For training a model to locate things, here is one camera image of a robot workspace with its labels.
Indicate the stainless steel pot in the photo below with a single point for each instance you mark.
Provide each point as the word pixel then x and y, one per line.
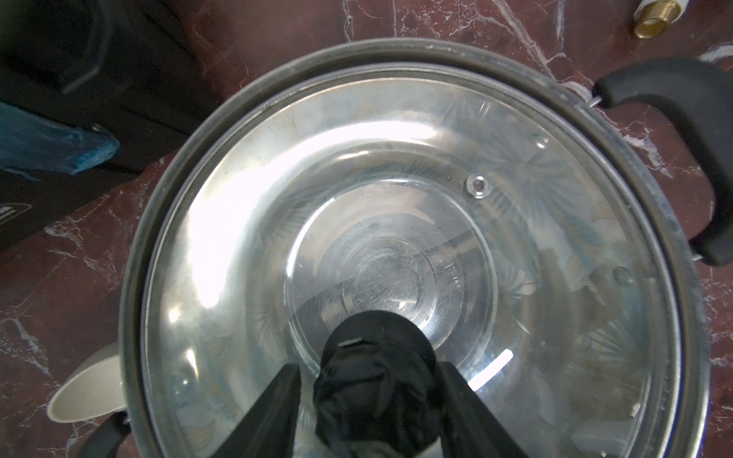
pixel 664 124

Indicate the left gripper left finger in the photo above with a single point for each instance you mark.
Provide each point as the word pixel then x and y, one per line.
pixel 269 427

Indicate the white faucet pipe fitting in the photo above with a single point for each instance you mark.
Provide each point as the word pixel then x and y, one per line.
pixel 653 17

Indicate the black plastic toolbox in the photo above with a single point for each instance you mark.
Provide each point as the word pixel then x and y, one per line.
pixel 92 92

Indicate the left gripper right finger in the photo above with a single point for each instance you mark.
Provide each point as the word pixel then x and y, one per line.
pixel 469 429

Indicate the glass pot lid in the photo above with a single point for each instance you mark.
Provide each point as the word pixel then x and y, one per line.
pixel 451 199

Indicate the beige plastic ladle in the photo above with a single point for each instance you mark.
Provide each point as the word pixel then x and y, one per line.
pixel 95 389

